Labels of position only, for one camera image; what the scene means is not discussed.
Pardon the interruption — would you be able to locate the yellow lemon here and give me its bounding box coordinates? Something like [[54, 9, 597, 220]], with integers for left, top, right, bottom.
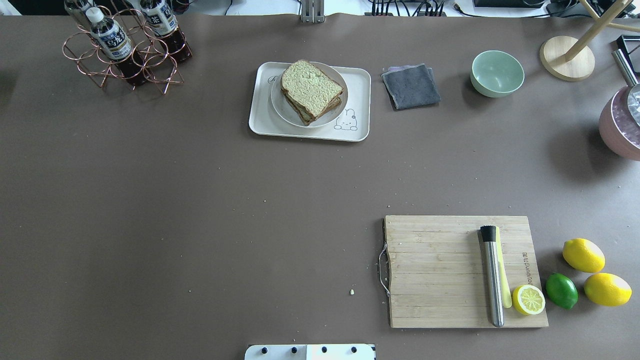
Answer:
[[583, 272, 633, 307], [562, 238, 606, 273]]

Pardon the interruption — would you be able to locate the wooden cutting board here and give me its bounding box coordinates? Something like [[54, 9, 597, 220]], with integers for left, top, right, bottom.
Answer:
[[381, 215, 541, 329]]

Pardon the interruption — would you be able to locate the wooden cup stand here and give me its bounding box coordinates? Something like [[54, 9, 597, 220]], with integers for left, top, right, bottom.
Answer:
[[539, 0, 640, 82]]

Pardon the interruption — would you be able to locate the yellow plastic knife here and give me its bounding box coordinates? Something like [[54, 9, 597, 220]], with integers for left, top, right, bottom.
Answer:
[[495, 226, 513, 309]]

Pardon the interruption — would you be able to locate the yellow lemon lower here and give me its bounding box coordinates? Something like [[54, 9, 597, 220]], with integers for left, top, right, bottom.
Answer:
[[562, 238, 606, 273]]

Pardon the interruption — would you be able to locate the yellow lemon upper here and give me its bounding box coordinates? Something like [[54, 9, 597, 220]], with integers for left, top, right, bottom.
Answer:
[[583, 272, 633, 307]]

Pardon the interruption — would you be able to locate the tea bottle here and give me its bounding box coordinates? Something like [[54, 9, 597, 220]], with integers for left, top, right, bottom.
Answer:
[[139, 0, 192, 63], [86, 7, 147, 86], [63, 0, 100, 32]]

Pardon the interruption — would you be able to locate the cream rabbit tray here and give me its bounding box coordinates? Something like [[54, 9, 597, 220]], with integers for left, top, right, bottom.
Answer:
[[248, 61, 371, 142]]

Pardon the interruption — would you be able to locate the green lime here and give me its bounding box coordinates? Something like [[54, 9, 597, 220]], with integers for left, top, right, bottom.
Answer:
[[545, 273, 579, 310]]

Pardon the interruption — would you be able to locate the tea bottle lower left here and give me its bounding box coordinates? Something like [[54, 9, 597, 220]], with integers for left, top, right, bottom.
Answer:
[[139, 0, 192, 63]]

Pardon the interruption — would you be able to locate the tea bottle lower right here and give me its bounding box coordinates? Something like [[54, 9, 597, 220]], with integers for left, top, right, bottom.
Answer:
[[63, 0, 100, 32]]

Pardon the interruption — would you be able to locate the tea bottle upper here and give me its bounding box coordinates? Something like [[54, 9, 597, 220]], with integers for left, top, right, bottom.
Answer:
[[86, 7, 147, 86]]

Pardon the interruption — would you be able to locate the white round plate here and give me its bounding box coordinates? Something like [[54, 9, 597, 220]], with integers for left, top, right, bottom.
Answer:
[[270, 59, 348, 128]]

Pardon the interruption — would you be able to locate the metal ice scoop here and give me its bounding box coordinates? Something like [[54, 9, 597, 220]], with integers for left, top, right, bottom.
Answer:
[[612, 48, 640, 126]]

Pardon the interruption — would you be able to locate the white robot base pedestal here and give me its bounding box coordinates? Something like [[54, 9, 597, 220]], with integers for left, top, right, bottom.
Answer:
[[244, 343, 377, 360]]

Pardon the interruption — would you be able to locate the grey folded cloth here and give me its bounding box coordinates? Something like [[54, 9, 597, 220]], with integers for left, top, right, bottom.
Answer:
[[381, 63, 441, 110]]

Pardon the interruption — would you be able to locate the mint green bowl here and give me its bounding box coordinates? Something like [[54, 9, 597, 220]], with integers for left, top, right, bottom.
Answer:
[[470, 50, 525, 98]]

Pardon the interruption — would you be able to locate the pink bowl of ice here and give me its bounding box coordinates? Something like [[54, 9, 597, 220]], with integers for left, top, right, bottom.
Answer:
[[598, 86, 640, 162]]

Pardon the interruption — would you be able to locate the copper wire bottle rack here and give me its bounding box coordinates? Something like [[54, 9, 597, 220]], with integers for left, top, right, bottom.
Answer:
[[62, 0, 193, 94]]

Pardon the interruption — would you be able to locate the half cut lemon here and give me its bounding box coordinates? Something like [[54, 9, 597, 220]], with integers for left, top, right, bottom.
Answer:
[[512, 284, 546, 316]]

